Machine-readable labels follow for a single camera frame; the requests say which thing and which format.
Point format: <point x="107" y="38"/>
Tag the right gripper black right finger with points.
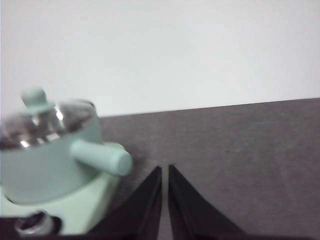
<point x="190" y="212"/>

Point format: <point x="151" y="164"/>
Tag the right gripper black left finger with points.
<point x="142" y="210"/>

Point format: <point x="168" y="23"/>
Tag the glass lid green knob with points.
<point x="35" y="125"/>

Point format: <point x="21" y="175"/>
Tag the mint green breakfast machine base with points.
<point x="82" y="207"/>

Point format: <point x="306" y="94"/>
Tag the silver control knob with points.
<point x="32" y="225"/>

